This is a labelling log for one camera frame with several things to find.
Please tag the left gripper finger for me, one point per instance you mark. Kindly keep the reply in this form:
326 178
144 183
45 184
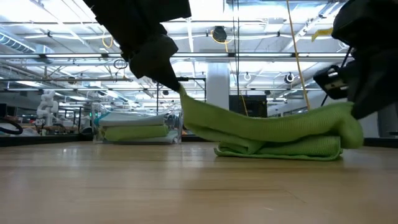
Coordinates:
169 77

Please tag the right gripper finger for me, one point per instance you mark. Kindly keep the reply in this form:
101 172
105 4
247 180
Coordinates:
373 104

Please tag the green microfiber towel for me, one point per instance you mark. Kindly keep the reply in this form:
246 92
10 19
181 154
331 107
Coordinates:
133 133
280 124

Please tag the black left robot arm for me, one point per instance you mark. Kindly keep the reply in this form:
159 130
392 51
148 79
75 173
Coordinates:
124 18

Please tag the grey door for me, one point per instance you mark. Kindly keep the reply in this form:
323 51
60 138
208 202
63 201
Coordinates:
387 124

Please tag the long ceiling light bar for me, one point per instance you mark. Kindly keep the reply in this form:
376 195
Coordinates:
77 55

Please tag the clear plastic bin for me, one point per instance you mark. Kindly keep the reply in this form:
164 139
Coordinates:
93 137

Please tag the white robot figure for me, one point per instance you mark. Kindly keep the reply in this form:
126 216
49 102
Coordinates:
48 105

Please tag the black rig frame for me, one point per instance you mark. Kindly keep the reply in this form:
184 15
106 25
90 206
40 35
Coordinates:
192 79

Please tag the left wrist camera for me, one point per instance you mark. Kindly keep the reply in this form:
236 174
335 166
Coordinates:
174 9

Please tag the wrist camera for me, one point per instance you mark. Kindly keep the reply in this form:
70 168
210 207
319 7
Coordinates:
367 21
174 9

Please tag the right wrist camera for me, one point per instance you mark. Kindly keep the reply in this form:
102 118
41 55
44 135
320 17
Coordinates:
367 21

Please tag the black wall monitor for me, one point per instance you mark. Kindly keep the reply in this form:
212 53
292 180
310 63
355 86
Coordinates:
248 105

